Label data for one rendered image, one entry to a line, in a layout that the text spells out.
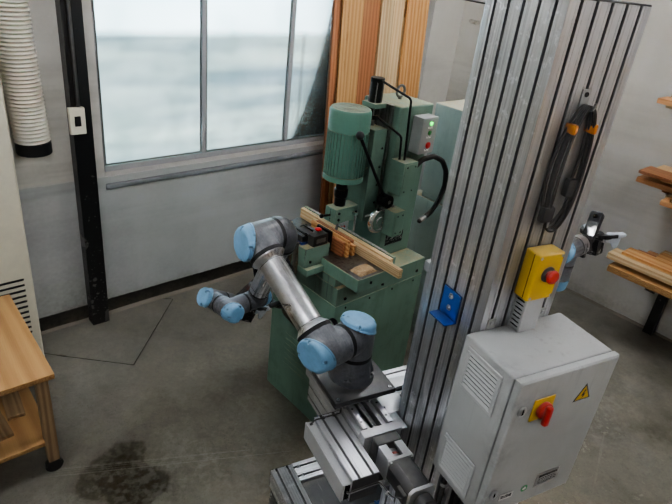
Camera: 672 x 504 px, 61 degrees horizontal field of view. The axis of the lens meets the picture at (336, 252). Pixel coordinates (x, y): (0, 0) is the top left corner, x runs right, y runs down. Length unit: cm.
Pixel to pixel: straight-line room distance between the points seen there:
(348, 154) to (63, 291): 188
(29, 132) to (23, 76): 25
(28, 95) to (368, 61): 215
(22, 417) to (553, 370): 216
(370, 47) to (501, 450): 304
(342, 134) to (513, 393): 132
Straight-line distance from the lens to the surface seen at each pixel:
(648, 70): 422
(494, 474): 160
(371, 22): 403
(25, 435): 276
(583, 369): 155
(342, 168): 239
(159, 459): 279
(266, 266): 180
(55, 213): 331
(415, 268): 278
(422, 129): 251
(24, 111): 291
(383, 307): 273
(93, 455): 286
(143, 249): 360
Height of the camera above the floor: 205
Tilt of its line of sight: 27 degrees down
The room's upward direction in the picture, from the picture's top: 7 degrees clockwise
